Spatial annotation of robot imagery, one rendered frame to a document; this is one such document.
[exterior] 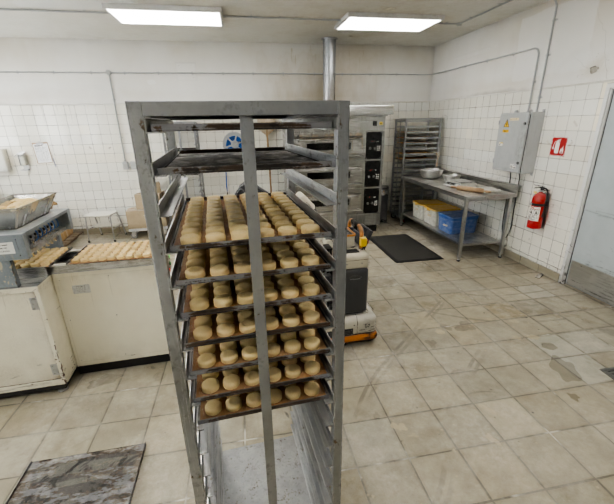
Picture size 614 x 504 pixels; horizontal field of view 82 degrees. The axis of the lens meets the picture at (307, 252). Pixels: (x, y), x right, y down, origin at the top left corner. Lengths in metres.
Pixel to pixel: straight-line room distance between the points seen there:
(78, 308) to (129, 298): 0.34
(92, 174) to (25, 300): 4.39
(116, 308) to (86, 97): 4.59
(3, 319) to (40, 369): 0.42
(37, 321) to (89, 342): 0.40
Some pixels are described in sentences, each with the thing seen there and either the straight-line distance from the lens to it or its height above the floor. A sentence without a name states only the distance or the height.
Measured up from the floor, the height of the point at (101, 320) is 0.45.
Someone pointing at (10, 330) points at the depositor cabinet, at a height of 0.55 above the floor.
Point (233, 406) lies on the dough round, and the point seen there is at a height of 0.97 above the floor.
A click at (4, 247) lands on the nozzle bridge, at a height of 1.11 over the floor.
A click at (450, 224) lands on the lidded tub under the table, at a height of 0.38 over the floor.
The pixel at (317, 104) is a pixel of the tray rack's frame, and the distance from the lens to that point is 0.87.
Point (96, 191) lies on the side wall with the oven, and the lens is 7.07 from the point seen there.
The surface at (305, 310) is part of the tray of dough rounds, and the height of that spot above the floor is 1.24.
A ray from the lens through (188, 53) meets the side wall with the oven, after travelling 6.67.
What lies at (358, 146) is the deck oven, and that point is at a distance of 5.81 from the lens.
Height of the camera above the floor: 1.77
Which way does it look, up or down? 20 degrees down
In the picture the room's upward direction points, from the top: 1 degrees counter-clockwise
